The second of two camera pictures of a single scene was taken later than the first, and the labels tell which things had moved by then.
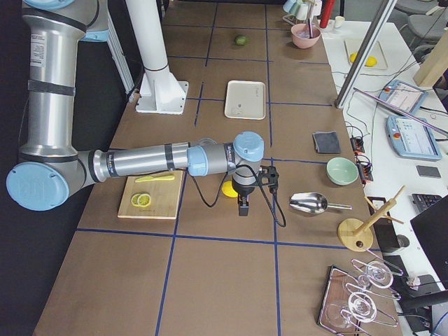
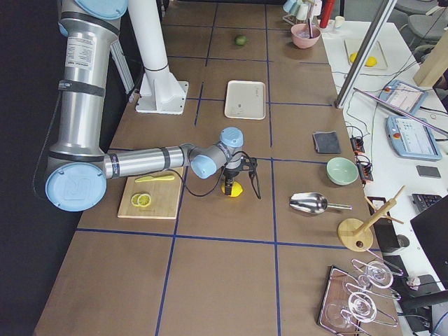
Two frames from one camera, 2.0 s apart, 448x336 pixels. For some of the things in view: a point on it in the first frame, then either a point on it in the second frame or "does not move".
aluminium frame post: [364, 55] does not move
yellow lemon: [227, 189] does not move
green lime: [241, 40] does not move
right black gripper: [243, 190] -> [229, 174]
